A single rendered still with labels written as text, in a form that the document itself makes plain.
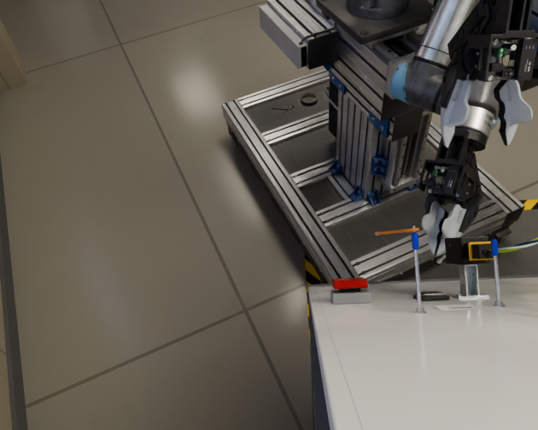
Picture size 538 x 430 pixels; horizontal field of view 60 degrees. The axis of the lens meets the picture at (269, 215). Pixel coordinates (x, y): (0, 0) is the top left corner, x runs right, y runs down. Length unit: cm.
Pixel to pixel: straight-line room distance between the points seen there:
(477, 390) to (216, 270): 185
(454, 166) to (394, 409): 60
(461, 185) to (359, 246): 110
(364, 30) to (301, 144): 118
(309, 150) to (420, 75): 130
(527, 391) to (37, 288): 220
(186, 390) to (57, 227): 111
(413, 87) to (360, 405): 81
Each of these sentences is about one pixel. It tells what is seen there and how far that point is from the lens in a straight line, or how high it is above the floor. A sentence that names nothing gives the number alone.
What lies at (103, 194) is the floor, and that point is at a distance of 260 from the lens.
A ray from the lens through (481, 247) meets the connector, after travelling 71.
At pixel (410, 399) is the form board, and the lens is 30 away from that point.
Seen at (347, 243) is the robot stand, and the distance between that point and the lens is 190.
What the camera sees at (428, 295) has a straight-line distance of 73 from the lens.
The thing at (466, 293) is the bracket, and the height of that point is 111.
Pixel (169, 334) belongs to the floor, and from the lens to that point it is 201.
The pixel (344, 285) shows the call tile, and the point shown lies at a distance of 71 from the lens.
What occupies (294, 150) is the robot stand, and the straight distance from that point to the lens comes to 226.
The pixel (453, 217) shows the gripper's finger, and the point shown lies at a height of 111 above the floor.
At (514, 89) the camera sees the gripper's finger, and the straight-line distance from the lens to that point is 72.
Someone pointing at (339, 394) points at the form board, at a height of 145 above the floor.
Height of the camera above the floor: 174
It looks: 50 degrees down
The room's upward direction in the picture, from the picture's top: 7 degrees counter-clockwise
